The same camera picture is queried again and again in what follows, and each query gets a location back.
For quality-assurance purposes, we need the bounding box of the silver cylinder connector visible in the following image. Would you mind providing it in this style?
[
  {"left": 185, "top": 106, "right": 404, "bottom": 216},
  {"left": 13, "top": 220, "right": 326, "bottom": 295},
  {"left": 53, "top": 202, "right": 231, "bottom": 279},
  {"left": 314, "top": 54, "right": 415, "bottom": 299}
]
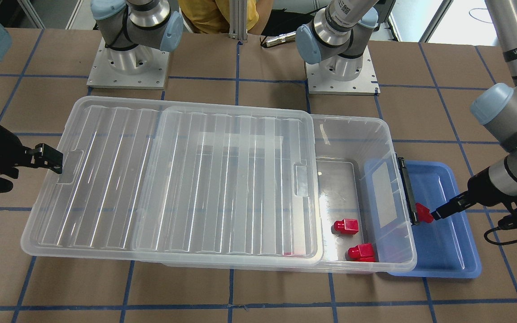
[{"left": 260, "top": 31, "right": 296, "bottom": 48}]

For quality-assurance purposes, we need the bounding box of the clear plastic storage box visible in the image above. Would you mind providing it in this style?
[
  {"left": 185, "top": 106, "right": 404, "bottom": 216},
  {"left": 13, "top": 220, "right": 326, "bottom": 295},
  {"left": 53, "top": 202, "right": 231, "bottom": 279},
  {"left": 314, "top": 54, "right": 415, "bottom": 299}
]
[{"left": 160, "top": 113, "right": 417, "bottom": 275}]

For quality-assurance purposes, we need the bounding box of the blue plastic tray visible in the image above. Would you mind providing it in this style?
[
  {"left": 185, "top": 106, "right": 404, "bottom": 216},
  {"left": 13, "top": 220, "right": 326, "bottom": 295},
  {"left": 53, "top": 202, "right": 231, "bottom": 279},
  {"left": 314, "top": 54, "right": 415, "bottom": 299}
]
[{"left": 386, "top": 160, "right": 482, "bottom": 279}]

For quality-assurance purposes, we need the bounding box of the person in yellow shirt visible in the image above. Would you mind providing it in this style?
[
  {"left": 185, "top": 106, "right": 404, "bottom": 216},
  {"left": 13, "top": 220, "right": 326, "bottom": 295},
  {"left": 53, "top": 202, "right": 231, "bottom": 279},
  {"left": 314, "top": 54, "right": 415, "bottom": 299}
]
[{"left": 178, "top": 0, "right": 274, "bottom": 35}]

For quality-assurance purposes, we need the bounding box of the aluminium frame post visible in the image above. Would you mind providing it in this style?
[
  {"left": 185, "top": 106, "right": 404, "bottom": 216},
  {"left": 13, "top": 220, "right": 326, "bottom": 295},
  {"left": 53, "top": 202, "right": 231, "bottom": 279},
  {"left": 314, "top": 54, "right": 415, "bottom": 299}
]
[{"left": 228, "top": 0, "right": 248, "bottom": 42}]

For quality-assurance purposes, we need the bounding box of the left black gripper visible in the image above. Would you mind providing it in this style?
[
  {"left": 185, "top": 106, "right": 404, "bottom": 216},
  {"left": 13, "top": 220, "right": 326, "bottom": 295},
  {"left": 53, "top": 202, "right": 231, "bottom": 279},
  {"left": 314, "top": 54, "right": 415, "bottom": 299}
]
[{"left": 431, "top": 173, "right": 517, "bottom": 230}]

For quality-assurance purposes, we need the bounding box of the red block in box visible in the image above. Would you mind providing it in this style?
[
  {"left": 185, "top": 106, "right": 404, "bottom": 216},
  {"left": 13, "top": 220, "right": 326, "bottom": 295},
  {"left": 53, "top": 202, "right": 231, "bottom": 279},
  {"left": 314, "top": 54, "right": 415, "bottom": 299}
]
[{"left": 333, "top": 218, "right": 359, "bottom": 235}]

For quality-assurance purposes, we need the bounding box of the clear plastic box lid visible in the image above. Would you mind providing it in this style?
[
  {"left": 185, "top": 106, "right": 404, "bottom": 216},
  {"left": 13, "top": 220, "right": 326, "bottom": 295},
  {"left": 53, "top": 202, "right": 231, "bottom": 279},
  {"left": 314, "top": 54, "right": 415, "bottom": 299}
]
[{"left": 21, "top": 96, "right": 324, "bottom": 270}]

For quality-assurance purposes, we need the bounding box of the black box latch handle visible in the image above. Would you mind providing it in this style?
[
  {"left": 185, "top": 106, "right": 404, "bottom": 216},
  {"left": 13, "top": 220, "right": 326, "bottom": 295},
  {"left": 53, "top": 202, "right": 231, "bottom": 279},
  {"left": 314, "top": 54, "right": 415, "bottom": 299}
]
[{"left": 396, "top": 155, "right": 420, "bottom": 226}]

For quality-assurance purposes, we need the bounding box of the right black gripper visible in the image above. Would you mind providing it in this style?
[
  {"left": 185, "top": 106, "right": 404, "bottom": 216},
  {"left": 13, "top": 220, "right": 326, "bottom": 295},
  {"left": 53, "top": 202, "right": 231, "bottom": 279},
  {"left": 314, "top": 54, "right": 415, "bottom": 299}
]
[{"left": 0, "top": 125, "right": 63, "bottom": 193}]

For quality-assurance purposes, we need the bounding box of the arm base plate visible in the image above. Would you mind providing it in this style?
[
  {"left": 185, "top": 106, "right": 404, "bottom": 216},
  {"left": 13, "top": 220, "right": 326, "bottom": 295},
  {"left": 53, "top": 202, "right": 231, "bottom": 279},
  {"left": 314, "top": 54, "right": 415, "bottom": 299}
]
[
  {"left": 304, "top": 47, "right": 381, "bottom": 96},
  {"left": 87, "top": 39, "right": 171, "bottom": 90}
]

